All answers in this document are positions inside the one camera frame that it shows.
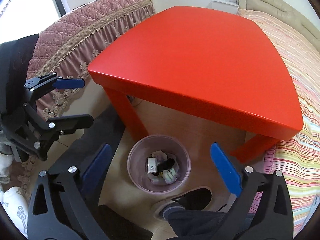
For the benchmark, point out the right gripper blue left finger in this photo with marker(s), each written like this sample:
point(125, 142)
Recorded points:
point(93, 176)

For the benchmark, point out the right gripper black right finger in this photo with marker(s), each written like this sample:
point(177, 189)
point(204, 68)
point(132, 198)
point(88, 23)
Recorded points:
point(230, 175)

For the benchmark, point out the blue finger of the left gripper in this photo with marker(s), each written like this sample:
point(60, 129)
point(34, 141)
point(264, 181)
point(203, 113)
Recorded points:
point(49, 82)
point(65, 125)

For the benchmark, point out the green white sock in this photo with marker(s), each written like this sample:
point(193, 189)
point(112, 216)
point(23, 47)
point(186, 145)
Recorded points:
point(169, 176)

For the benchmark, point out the black cloth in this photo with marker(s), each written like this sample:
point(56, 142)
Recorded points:
point(166, 165)

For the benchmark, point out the white cardboard box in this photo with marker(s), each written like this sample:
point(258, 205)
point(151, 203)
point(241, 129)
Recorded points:
point(151, 165)

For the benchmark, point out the pink trash bin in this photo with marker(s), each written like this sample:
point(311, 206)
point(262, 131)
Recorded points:
point(136, 162)

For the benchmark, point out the pink quilted sofa cover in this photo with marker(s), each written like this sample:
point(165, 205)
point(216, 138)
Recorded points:
point(69, 45)

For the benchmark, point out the clear plastic bin liner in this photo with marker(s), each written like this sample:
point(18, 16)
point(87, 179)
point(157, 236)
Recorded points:
point(156, 178)

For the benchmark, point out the person leg dark trousers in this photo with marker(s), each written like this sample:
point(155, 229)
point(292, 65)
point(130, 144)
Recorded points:
point(191, 224)

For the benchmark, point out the bed with striped sheet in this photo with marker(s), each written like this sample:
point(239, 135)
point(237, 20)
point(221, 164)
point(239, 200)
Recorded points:
point(298, 157)

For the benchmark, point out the window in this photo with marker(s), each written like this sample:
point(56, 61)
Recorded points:
point(20, 18)

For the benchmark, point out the red table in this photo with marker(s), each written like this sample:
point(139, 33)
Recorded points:
point(203, 62)

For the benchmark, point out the white nightstand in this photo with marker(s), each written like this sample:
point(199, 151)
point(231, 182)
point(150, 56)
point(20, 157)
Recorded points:
point(224, 5)

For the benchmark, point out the beige padded headboard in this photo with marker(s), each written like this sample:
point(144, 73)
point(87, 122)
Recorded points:
point(285, 13)

